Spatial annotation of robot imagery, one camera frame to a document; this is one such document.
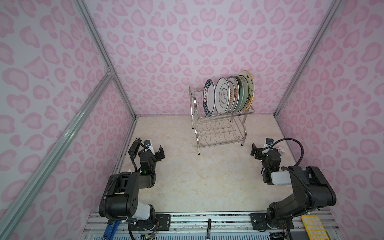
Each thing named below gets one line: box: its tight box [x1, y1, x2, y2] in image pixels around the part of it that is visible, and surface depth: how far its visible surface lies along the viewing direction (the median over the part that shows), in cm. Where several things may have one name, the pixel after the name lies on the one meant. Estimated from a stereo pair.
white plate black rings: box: [215, 77, 231, 115], surface depth 86 cm
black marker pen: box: [206, 218, 212, 239], surface depth 73 cm
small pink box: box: [276, 147, 285, 156], surface depth 100 cm
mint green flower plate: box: [234, 75, 245, 113], surface depth 75 cm
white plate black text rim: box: [203, 79, 216, 117], surface depth 87 cm
